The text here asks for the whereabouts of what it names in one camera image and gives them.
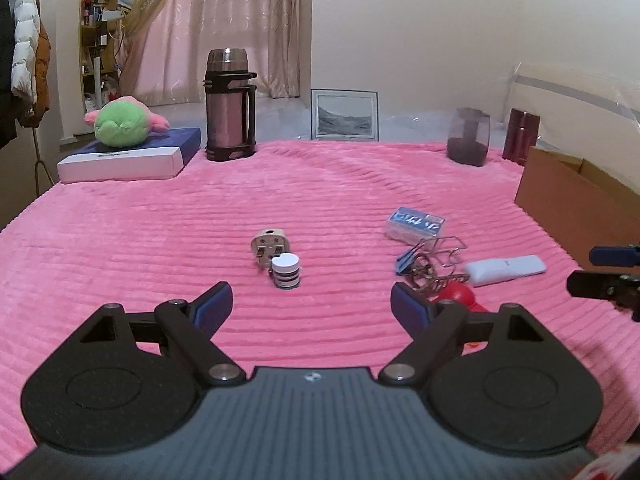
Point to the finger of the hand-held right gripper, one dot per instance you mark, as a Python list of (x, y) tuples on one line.
[(612, 255), (600, 285)]

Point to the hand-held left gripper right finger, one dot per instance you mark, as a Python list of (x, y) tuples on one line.
[(407, 306)]

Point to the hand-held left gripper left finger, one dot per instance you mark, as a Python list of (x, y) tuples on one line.
[(215, 306)]

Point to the red plastic toy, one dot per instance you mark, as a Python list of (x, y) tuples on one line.
[(457, 295)]

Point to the brown cardboard box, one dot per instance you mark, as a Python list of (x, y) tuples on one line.
[(565, 200)]

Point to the white ribbed cylinder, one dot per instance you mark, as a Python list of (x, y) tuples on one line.
[(286, 271)]

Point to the beige travel plug adapter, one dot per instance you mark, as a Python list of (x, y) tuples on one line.
[(270, 245)]

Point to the white remote control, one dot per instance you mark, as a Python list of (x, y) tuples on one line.
[(505, 269)]

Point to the blue binder clip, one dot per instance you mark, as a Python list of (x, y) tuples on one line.
[(406, 262)]

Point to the clear plastic box blue label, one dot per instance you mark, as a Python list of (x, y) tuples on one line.
[(415, 223)]

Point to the pink ribbed blanket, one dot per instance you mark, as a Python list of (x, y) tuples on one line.
[(320, 195)]

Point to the maroon vacuum flask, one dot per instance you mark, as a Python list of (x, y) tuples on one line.
[(521, 137)]

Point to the plastic-wrapped headboard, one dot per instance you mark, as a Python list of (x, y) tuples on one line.
[(575, 95)]

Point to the white flat box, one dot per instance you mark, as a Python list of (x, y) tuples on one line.
[(120, 166)]

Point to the blue flat box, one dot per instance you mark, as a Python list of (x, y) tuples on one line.
[(182, 137)]

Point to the dark glass jar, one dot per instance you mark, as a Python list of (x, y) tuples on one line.
[(468, 142)]

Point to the framed landscape picture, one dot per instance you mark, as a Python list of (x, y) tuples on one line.
[(345, 116)]

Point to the green and pink plush toy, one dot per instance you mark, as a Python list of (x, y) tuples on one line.
[(122, 125)]

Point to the gold coat rack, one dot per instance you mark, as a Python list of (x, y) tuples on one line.
[(41, 165)]

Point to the orange jacket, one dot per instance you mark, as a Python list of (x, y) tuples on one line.
[(42, 75)]

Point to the pink curtain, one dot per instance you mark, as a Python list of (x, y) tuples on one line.
[(220, 15)]

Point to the standing fan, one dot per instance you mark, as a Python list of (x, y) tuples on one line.
[(147, 7)]

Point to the black jacket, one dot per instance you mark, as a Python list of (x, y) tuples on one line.
[(6, 60)]

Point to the white puffer jacket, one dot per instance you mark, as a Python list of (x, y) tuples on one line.
[(25, 40)]

